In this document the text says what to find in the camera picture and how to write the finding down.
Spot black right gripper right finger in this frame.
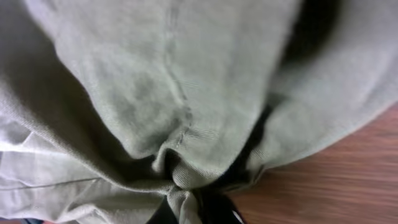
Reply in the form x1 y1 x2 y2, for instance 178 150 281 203
195 190 246 224

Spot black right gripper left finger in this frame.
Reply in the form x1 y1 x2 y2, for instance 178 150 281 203
147 197 178 224

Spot khaki cargo shorts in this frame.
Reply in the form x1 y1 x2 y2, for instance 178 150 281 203
1 0 397 223

